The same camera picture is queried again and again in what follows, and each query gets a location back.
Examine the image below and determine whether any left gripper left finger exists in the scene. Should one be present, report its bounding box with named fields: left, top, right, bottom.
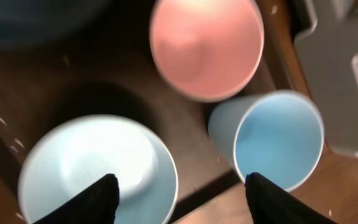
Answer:
left=35, top=174, right=120, bottom=224

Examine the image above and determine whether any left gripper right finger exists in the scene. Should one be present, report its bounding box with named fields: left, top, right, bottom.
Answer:
left=244, top=172, right=336, bottom=224

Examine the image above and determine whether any light blue bowl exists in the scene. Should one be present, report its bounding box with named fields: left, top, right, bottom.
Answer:
left=17, top=114, right=178, bottom=224

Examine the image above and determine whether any light blue cup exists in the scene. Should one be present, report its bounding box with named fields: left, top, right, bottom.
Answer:
left=208, top=90, right=324, bottom=192

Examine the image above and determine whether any pink cup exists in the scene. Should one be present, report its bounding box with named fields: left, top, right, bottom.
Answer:
left=149, top=0, right=265, bottom=102

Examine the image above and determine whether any grey dishwasher rack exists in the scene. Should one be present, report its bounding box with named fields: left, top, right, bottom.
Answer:
left=294, top=0, right=358, bottom=159

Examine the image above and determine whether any brown serving tray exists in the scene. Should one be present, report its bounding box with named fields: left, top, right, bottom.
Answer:
left=0, top=1, right=243, bottom=223

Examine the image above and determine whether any dark blue plate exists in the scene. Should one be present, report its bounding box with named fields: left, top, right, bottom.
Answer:
left=0, top=0, right=111, bottom=49

